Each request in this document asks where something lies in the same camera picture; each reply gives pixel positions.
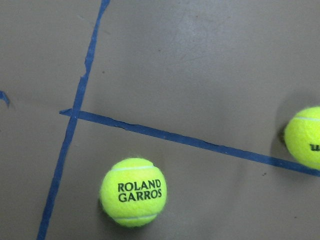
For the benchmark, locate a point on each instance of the Roland Garros tennis ball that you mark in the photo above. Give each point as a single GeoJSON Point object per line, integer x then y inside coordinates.
{"type": "Point", "coordinates": [133, 192]}

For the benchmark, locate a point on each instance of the Wilson 3 tennis ball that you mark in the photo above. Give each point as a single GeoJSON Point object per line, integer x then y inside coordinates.
{"type": "Point", "coordinates": [302, 137]}

